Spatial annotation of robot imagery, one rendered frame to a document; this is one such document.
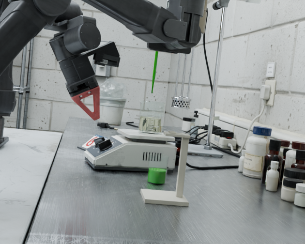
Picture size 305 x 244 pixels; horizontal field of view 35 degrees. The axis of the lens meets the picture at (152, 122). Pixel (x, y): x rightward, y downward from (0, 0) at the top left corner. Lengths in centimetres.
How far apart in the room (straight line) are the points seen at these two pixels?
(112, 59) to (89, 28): 11
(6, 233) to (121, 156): 52
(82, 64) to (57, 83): 253
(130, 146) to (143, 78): 252
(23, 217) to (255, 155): 70
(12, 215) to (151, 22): 43
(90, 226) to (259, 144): 65
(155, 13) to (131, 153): 36
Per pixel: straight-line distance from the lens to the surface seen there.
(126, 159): 115
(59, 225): 72
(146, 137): 116
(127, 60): 364
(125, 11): 92
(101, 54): 112
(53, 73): 363
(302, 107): 147
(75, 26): 107
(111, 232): 71
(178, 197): 92
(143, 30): 94
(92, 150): 120
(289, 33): 163
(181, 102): 161
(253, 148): 127
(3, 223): 72
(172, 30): 96
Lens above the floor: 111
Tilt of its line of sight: 5 degrees down
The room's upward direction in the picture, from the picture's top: 6 degrees clockwise
